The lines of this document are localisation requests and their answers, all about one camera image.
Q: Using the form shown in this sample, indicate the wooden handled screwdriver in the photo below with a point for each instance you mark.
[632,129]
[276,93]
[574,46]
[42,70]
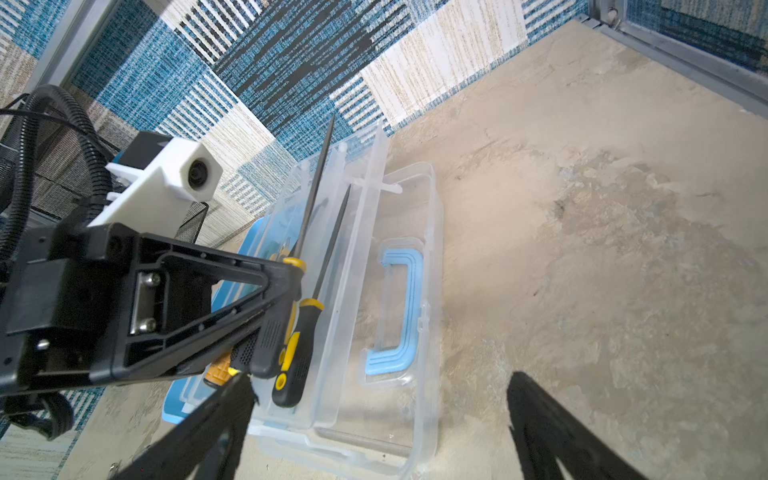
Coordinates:
[220,372]

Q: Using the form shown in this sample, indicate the black yellow phillips screwdriver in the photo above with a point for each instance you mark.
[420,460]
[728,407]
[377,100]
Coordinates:
[242,353]

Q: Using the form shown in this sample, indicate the light blue plastic toolbox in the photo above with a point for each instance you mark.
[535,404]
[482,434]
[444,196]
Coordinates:
[371,403]

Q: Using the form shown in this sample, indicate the black wire mesh shelf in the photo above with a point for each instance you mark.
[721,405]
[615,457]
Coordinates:
[192,223]

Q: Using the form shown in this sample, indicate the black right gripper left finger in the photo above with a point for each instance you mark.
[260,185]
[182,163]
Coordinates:
[207,444]

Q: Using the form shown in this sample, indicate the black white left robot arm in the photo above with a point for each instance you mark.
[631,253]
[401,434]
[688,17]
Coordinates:
[51,413]

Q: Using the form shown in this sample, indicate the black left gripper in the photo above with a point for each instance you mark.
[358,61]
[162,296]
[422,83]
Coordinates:
[106,305]

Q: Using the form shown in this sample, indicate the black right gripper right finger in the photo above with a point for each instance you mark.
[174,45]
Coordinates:
[549,440]

